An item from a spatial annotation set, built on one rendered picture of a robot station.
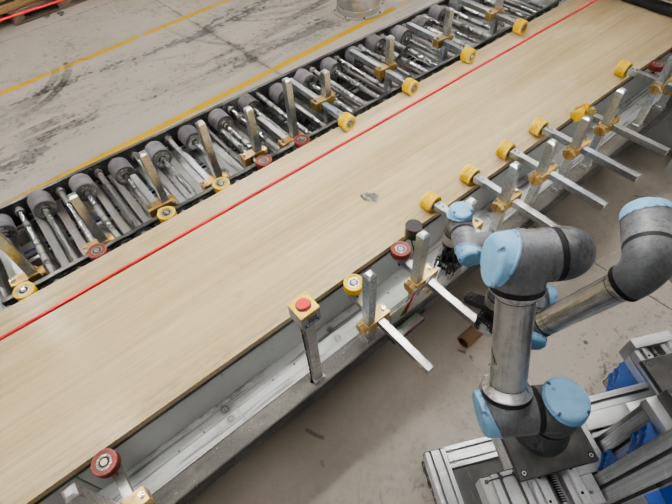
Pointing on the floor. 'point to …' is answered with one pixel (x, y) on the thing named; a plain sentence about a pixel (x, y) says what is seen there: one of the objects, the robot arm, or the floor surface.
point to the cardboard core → (469, 337)
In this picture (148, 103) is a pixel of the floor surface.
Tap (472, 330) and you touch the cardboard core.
